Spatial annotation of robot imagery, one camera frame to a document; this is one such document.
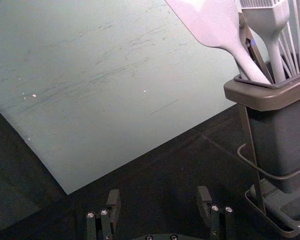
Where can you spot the black table cloth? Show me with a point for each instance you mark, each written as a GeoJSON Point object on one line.
{"type": "Point", "coordinates": [165, 162]}

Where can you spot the white pastry brush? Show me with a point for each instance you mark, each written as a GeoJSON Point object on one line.
{"type": "Point", "coordinates": [265, 20]}

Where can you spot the plain pale wall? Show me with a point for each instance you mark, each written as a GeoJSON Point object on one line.
{"type": "Point", "coordinates": [90, 75]}

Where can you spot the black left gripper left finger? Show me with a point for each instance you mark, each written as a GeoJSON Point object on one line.
{"type": "Point", "coordinates": [103, 225]}

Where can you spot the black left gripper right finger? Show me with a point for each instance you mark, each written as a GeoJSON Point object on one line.
{"type": "Point", "coordinates": [220, 222]}

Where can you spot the dark grey utensil holder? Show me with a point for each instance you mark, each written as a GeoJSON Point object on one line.
{"type": "Point", "coordinates": [277, 137]}

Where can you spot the black rack with steel bars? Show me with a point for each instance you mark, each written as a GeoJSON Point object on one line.
{"type": "Point", "coordinates": [290, 220]}

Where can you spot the white spatula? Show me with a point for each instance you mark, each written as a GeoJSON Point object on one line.
{"type": "Point", "coordinates": [215, 22]}

